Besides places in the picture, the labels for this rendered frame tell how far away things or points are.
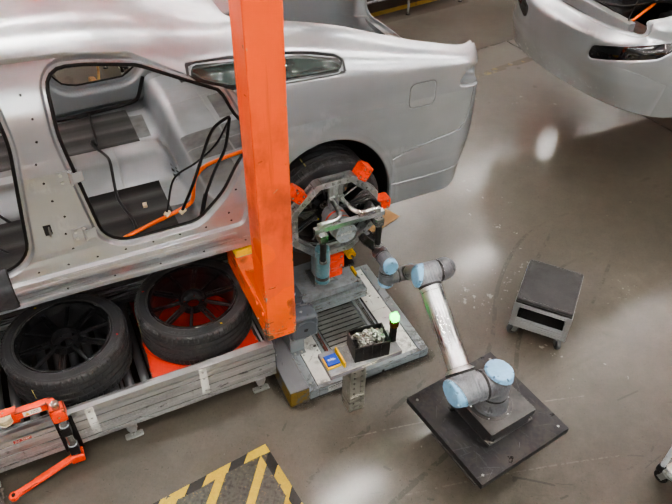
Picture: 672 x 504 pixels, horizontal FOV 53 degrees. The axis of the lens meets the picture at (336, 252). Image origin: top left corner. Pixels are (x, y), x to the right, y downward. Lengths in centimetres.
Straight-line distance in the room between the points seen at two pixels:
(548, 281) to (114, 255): 259
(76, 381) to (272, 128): 172
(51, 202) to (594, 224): 389
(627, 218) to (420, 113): 238
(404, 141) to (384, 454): 175
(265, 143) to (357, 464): 186
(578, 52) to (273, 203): 308
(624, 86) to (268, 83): 324
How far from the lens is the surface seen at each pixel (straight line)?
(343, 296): 437
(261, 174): 293
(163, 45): 331
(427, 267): 345
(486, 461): 358
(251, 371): 393
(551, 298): 434
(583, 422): 424
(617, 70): 534
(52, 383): 376
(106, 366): 378
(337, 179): 371
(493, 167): 593
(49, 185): 338
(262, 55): 266
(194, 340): 376
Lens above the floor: 331
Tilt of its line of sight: 42 degrees down
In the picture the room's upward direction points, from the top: 1 degrees clockwise
